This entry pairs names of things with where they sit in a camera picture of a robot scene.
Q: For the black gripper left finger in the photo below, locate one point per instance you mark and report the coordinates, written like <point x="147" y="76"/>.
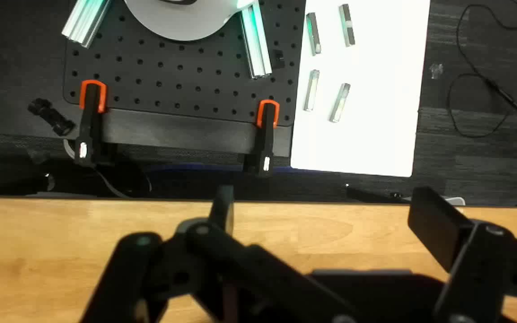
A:
<point x="231" y="281"/>

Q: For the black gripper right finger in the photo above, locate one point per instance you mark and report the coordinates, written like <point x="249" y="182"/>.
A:
<point x="479" y="256"/>

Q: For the grey round robot base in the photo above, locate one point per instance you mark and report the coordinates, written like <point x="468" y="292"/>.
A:
<point x="186" y="21"/>

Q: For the right orange black clamp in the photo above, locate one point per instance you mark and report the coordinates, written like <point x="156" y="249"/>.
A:
<point x="267" y="121"/>

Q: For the orange black clamp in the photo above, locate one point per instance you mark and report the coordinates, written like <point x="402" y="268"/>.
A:
<point x="93" y="103"/>
<point x="267" y="121"/>

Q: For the black perforated breadboard plate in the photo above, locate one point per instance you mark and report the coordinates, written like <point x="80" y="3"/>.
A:
<point x="190" y="96"/>

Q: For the left orange black clamp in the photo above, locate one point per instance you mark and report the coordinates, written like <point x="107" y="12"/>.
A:
<point x="93" y="103"/>

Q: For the black connector plug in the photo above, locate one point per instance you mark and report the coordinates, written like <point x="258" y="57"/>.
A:
<point x="52" y="116"/>

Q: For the white panel with slots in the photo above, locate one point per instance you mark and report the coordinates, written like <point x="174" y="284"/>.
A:
<point x="360" y="87"/>

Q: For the right aluminium extrusion bar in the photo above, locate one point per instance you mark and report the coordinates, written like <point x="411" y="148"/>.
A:
<point x="254" y="37"/>

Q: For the aluminium extrusion bar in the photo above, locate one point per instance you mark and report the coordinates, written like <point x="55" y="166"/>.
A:
<point x="254" y="37"/>
<point x="86" y="21"/>

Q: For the left aluminium extrusion bar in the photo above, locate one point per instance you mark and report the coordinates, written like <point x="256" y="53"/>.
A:
<point x="86" y="21"/>

